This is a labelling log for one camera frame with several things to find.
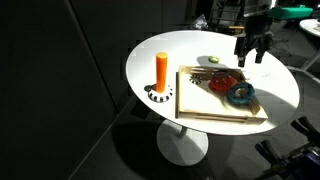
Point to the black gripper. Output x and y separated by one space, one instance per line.
253 28

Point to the shallow wooden box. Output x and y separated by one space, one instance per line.
203 100

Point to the metal equipment rack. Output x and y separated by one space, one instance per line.
226 16

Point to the crumpled plastic bag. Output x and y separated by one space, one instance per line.
200 22

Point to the white side table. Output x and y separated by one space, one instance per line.
311 28

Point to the orange peg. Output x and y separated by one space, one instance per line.
161 71

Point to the small dark round piece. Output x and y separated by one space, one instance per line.
147 88

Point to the teal wrist camera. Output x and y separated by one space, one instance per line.
290 12

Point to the white table pedestal base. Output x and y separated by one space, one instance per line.
181 145

